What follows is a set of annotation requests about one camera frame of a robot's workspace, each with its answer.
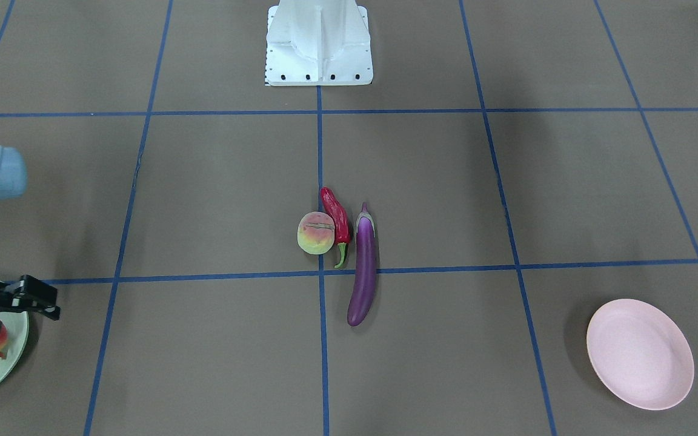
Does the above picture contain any purple eggplant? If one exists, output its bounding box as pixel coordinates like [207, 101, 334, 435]
[347, 202, 377, 328]

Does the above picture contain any red chili pepper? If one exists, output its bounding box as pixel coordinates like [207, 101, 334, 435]
[319, 186, 351, 269]

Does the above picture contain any pink plate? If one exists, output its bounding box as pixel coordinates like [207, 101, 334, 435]
[585, 299, 696, 411]

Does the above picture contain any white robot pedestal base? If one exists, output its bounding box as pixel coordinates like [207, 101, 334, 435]
[264, 1, 374, 87]

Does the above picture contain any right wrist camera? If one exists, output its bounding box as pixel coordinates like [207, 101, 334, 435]
[0, 275, 61, 321]

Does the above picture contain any yellow pink peach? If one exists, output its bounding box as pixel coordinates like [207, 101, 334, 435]
[297, 211, 335, 255]

